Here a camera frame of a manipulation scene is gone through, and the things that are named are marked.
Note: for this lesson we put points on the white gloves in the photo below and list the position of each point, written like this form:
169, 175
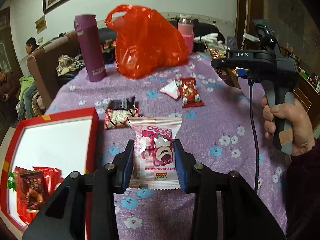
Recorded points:
210, 38

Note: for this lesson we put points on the patterned cloth on sofa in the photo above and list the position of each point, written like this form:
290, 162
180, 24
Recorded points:
68, 64

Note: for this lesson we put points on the dark red chocolate packet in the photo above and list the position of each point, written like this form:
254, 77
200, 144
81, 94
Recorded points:
34, 190

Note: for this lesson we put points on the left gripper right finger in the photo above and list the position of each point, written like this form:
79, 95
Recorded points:
187, 175

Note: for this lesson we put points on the right hand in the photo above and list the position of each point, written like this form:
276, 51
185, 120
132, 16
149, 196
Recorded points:
301, 128

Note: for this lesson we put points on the brown gold snack packet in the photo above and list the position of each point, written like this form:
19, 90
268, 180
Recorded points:
227, 74

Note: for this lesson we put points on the green candy packet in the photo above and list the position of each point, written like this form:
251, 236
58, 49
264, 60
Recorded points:
11, 181

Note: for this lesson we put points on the brown sofa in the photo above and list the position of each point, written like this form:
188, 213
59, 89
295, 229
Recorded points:
43, 61

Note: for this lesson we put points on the purple floral tablecloth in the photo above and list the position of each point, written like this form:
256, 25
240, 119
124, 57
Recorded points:
225, 134

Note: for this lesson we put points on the person in brown jacket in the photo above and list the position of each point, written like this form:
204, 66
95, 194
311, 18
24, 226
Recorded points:
9, 85

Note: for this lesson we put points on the pink sleeved bottle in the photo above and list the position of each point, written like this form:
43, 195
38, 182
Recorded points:
186, 28

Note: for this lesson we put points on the pale pink snack packet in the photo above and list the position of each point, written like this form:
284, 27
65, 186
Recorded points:
171, 90

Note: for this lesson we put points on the green garment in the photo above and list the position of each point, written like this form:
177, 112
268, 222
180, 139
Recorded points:
25, 83

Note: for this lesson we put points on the black purple snack packet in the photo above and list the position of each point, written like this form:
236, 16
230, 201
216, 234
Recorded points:
122, 104

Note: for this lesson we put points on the red gift box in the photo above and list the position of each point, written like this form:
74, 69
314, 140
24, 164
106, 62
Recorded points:
63, 140

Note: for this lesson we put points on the pink bear snack packet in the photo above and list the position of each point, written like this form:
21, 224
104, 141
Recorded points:
154, 155

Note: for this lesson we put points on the red white heart packet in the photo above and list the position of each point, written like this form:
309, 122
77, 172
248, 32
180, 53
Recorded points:
119, 118

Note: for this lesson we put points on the red plastic bag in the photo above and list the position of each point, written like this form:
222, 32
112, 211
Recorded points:
145, 41

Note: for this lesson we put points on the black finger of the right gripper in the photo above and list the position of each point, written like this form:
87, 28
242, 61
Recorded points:
219, 63

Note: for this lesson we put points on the small red flower packet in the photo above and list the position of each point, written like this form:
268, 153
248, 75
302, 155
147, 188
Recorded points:
188, 92

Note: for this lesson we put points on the purple thermos bottle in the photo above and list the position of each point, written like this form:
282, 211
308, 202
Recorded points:
86, 28

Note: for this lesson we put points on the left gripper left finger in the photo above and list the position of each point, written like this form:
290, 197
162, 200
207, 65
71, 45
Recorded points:
124, 167

